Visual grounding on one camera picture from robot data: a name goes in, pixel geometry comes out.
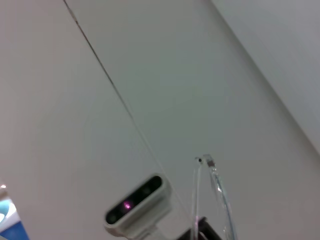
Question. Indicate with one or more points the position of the clear frame glasses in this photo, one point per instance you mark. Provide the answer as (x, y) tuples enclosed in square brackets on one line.
[(215, 180)]

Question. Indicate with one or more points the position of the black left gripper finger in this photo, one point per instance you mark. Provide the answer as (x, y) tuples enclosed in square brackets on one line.
[(207, 231)]

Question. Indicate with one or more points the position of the white head depth camera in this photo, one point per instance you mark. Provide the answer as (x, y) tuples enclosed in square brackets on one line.
[(140, 200)]

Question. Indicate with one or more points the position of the blue and white panel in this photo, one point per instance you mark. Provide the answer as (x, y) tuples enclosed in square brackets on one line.
[(10, 220)]

